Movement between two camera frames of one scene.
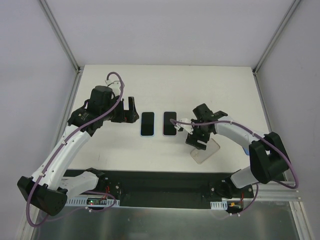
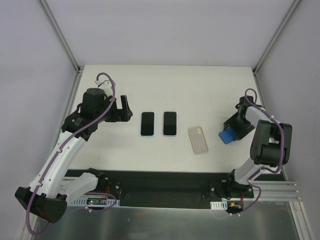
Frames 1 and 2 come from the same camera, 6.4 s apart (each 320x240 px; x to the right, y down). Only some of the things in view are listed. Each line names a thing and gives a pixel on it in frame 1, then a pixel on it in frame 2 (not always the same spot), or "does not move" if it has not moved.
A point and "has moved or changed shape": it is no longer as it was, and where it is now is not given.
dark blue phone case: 246,150 has moved or changed shape
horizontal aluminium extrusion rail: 284,191 does not move
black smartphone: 169,128 does not move
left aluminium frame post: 60,35 does not move
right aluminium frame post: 275,37 does not move
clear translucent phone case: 200,156 has moved or changed shape
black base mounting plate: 160,189 does not move
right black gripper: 198,136 -> 238,128
